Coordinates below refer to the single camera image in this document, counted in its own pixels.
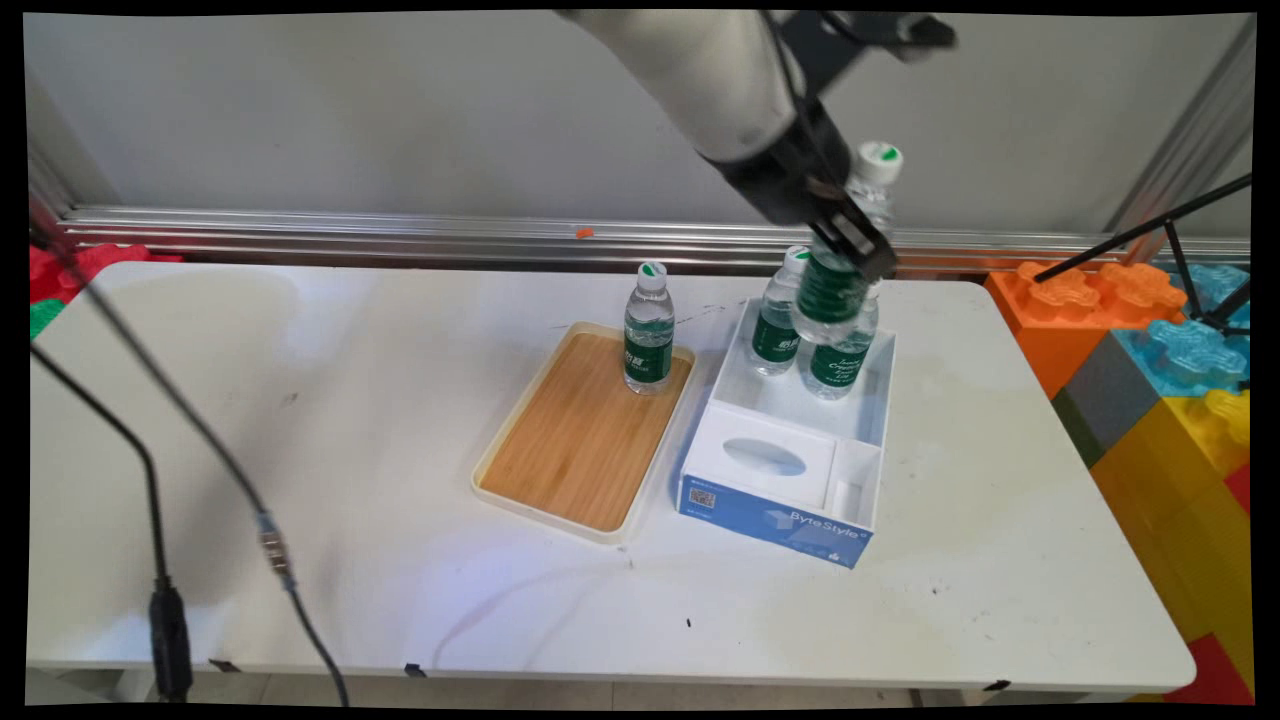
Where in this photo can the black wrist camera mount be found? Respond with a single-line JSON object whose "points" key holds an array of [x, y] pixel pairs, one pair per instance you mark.
{"points": [[860, 35]]}

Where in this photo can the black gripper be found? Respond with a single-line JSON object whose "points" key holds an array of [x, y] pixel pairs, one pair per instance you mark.
{"points": [[785, 175]]}

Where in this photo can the green foam block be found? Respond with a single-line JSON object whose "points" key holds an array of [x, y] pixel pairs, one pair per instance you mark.
{"points": [[42, 316]]}

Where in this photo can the red foam block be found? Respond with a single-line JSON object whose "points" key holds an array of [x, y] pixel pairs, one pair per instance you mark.
{"points": [[1215, 675], [80, 265]]}

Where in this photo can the orange foam block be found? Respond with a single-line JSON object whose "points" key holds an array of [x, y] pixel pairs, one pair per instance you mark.
{"points": [[1060, 310]]}

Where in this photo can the black tripod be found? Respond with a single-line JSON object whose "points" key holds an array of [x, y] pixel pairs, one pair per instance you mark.
{"points": [[1190, 270]]}

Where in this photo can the green label water bottle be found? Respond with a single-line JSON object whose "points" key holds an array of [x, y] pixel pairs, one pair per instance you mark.
{"points": [[830, 295], [775, 335], [838, 365], [649, 340]]}

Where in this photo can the wooden tray with cream rim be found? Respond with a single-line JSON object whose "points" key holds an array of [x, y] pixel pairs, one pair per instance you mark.
{"points": [[585, 430]]}

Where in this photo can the blue white ByteStyle box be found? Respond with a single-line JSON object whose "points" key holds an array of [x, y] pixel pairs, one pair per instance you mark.
{"points": [[790, 455]]}

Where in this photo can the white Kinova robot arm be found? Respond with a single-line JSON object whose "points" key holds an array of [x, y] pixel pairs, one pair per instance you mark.
{"points": [[700, 70]]}

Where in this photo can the grey foam block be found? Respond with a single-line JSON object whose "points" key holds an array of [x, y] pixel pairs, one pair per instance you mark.
{"points": [[1105, 395]]}

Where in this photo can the aluminium frame rail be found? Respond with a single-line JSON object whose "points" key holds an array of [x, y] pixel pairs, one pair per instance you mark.
{"points": [[400, 235]]}

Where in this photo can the blue foam block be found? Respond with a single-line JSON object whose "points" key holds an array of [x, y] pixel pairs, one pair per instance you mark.
{"points": [[1185, 350]]}

